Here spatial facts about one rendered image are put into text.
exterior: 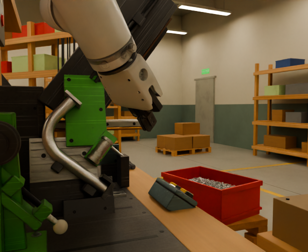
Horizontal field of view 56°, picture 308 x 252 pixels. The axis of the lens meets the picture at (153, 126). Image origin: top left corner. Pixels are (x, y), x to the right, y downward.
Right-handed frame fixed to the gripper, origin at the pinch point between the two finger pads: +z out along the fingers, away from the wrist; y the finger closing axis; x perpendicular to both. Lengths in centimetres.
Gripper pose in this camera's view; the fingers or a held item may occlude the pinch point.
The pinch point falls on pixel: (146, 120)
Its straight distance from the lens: 60.4
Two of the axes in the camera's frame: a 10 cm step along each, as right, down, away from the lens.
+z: 3.4, 6.6, 6.7
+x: -5.0, 7.3, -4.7
